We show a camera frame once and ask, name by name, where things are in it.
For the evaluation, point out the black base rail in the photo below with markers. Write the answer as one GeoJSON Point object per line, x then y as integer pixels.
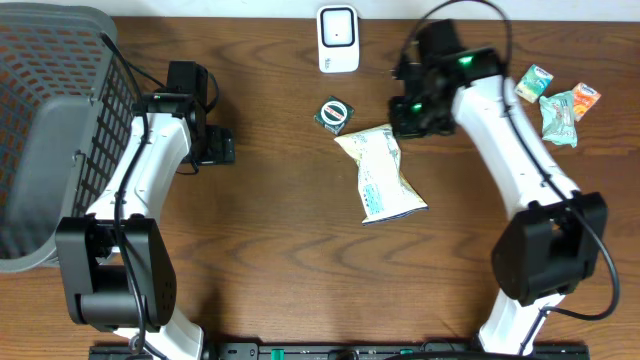
{"type": "Point", "coordinates": [429, 350]}

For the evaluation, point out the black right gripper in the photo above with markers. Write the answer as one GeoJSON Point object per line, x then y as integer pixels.
{"type": "Point", "coordinates": [402, 127]}

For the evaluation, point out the orange tissue pack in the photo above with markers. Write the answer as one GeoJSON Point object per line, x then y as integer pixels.
{"type": "Point", "coordinates": [584, 97]}

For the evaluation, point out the teal snack pouch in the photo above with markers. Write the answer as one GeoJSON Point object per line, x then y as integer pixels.
{"type": "Point", "coordinates": [558, 117]}

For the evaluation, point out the white barcode scanner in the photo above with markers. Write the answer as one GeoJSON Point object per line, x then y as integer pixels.
{"type": "Point", "coordinates": [337, 39]}

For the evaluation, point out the green tissue pack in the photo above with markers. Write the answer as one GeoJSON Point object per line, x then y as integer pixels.
{"type": "Point", "coordinates": [533, 83]}

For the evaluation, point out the round green label snack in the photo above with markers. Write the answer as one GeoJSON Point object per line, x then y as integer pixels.
{"type": "Point", "coordinates": [334, 115]}

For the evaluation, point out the grey plastic mesh basket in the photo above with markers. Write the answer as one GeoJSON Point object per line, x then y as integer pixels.
{"type": "Point", "coordinates": [65, 123]}

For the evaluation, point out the yellow snack bag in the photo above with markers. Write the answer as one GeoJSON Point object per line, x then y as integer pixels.
{"type": "Point", "coordinates": [384, 191]}

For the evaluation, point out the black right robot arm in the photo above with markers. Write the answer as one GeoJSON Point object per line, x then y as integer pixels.
{"type": "Point", "coordinates": [555, 232]}

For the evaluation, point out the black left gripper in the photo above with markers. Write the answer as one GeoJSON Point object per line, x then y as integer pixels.
{"type": "Point", "coordinates": [220, 146]}

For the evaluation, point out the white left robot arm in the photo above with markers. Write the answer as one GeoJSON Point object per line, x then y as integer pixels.
{"type": "Point", "coordinates": [116, 271]}

